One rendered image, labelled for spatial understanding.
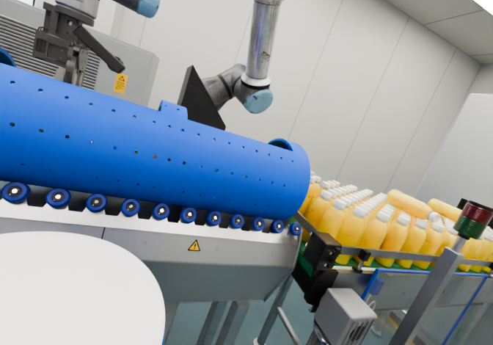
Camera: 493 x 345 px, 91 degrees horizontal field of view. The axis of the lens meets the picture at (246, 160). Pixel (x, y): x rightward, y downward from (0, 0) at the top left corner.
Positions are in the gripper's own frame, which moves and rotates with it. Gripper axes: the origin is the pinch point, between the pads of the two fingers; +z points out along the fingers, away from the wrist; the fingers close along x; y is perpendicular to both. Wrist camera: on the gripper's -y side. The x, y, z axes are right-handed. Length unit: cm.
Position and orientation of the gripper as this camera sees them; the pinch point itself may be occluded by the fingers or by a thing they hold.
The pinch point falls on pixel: (70, 104)
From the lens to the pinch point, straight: 72.5
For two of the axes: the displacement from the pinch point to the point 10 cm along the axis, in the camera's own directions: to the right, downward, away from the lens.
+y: -8.8, -2.2, -4.2
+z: -3.3, 9.2, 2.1
